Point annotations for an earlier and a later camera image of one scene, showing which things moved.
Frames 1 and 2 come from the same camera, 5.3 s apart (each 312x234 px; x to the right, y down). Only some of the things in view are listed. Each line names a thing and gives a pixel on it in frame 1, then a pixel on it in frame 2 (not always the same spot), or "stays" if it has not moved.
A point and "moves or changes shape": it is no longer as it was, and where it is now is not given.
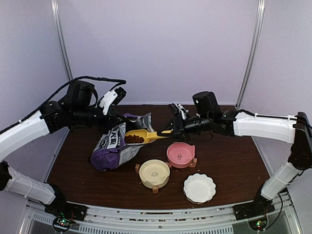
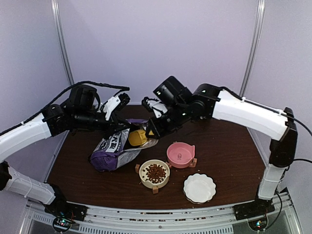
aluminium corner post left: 55,14 stays
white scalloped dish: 199,188 stays
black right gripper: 178,128 -> 157,130
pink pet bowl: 180,155 stays
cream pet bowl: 154,172 stays
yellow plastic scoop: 138,136 moves or changes shape
